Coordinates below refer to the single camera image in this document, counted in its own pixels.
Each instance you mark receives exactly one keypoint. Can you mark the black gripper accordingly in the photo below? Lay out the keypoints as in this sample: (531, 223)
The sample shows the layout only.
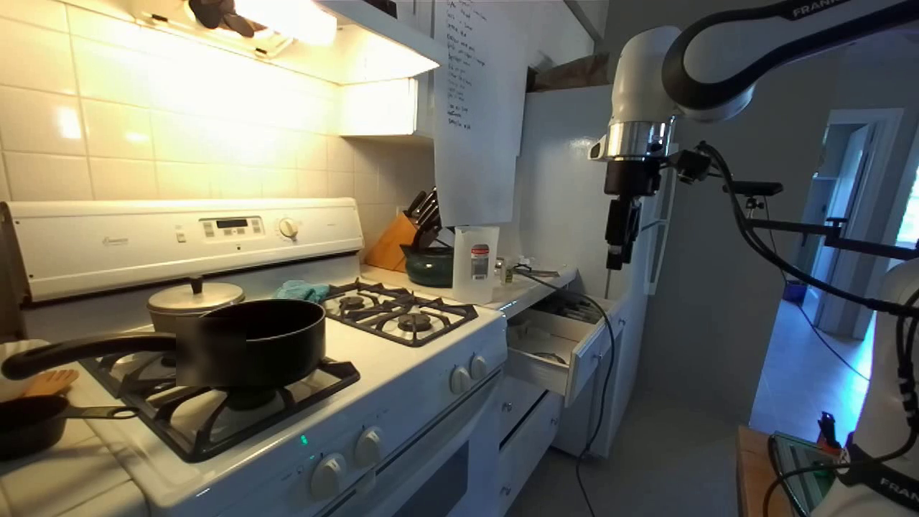
(630, 178)

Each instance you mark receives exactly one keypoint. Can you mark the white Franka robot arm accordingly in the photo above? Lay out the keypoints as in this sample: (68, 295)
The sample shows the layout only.
(643, 76)

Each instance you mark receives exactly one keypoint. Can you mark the white open drawer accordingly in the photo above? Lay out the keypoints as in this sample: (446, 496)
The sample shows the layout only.
(551, 349)

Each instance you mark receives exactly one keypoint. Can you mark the silver metal counter utensil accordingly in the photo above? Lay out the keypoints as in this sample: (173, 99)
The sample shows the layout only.
(533, 270)

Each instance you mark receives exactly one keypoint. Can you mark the white lower cabinet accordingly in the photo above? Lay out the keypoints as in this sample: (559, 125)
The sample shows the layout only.
(621, 382)

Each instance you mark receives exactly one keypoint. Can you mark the white carton with label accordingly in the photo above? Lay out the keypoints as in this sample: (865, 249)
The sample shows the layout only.
(475, 269)

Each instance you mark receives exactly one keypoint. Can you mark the white stove knob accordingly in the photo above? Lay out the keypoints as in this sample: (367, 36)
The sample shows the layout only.
(329, 474)
(462, 381)
(482, 366)
(370, 447)

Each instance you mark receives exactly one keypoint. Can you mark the dark green bowl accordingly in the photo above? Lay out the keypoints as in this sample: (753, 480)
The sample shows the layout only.
(430, 269)

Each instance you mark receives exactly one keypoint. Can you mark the white paper sheet with text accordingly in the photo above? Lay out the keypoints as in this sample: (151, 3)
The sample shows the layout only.
(479, 116)

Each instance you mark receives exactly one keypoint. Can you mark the round silver burner cap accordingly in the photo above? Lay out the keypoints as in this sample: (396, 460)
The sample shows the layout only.
(417, 322)
(354, 305)

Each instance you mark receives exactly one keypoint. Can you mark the wooden knife block with knives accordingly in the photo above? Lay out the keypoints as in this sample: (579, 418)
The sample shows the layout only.
(393, 249)

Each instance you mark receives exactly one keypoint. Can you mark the metal dish rack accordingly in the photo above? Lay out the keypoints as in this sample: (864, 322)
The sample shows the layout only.
(383, 315)

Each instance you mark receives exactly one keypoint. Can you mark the white gas range stove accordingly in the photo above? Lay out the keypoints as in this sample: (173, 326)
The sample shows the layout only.
(403, 369)

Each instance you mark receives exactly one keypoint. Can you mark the wooden side table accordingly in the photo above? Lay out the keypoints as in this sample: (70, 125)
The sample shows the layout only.
(753, 474)

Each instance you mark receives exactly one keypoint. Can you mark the teal cloth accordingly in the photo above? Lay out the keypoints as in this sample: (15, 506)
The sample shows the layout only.
(305, 290)

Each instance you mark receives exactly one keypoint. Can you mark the white range hood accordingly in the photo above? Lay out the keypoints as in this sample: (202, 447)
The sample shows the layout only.
(374, 43)

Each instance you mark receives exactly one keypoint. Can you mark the black cast iron burner grate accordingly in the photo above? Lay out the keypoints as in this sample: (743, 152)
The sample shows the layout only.
(192, 420)

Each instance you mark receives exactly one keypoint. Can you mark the wooden spatula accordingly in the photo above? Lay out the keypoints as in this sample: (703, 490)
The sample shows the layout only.
(49, 382)

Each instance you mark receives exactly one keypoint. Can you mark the small black frying pan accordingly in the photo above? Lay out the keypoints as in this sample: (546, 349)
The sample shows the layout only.
(29, 425)

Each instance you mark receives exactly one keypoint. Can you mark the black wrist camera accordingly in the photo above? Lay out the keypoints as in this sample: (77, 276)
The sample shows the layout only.
(690, 161)

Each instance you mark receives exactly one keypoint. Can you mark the black camera stand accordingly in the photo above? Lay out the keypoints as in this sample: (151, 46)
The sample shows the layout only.
(833, 230)

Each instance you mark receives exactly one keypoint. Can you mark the white door frame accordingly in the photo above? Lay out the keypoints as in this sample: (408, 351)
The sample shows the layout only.
(885, 190)

